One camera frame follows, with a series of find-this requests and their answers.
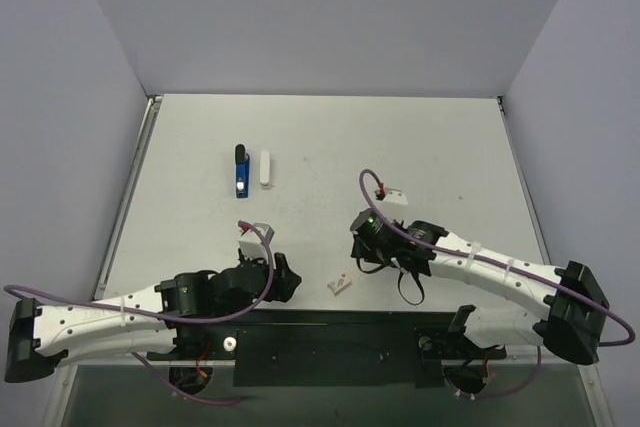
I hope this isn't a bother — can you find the staple box with label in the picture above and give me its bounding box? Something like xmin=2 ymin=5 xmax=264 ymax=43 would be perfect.
xmin=327 ymin=273 xmax=352 ymax=296

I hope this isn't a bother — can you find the white stapler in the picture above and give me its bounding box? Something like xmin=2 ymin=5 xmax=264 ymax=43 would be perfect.
xmin=259 ymin=150 xmax=271 ymax=189

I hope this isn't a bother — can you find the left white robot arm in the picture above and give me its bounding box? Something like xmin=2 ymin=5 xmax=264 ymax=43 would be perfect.
xmin=4 ymin=252 xmax=302 ymax=383

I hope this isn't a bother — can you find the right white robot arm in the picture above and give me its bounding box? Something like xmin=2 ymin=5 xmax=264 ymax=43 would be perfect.
xmin=350 ymin=209 xmax=609 ymax=365

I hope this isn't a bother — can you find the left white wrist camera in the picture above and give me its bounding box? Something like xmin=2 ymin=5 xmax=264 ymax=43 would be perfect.
xmin=238 ymin=223 xmax=275 ymax=260

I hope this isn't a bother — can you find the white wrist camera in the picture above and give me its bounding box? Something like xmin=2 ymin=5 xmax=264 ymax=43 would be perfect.
xmin=375 ymin=187 xmax=409 ymax=208
xmin=238 ymin=223 xmax=275 ymax=260

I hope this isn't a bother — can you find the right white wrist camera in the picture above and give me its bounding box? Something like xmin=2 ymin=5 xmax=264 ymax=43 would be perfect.
xmin=375 ymin=187 xmax=409 ymax=208

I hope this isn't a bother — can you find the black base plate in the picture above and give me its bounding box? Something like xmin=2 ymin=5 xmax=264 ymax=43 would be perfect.
xmin=147 ymin=309 xmax=506 ymax=388

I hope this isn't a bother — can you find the aluminium frame rail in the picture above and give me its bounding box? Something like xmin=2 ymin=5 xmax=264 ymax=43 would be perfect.
xmin=96 ymin=95 xmax=163 ymax=296

